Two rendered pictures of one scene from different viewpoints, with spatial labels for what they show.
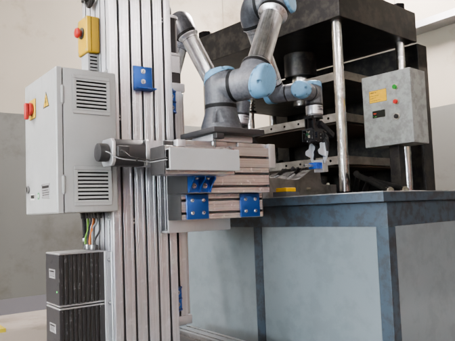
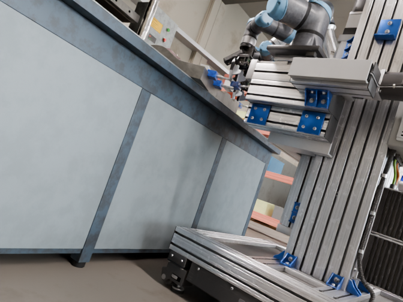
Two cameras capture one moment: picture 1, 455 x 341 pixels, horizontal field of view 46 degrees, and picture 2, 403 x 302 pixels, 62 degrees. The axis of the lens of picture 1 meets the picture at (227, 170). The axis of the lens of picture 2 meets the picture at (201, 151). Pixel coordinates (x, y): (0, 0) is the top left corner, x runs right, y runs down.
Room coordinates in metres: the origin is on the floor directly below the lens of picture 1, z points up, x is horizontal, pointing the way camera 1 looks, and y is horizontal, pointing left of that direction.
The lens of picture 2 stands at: (2.96, 1.55, 0.44)
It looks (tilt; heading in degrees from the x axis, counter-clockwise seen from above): 4 degrees up; 256
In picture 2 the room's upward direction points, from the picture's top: 19 degrees clockwise
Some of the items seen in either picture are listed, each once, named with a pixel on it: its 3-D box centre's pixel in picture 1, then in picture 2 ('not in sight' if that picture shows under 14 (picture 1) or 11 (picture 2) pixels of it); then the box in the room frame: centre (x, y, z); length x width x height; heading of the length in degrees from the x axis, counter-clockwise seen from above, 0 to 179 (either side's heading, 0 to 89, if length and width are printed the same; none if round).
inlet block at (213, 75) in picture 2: not in sight; (214, 75); (2.67, 0.21, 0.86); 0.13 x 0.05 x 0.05; 149
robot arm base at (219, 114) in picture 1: (221, 118); not in sight; (1.97, 0.02, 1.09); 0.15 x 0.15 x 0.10
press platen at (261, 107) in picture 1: (307, 97); not in sight; (3.74, -0.58, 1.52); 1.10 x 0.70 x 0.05; 42
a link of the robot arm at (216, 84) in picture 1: (221, 86); not in sight; (1.97, 0.01, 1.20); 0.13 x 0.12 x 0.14; 57
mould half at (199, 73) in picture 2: not in sight; (161, 65); (2.88, 0.03, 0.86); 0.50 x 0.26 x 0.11; 149
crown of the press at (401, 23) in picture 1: (300, 63); not in sight; (3.70, -0.53, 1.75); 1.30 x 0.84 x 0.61; 42
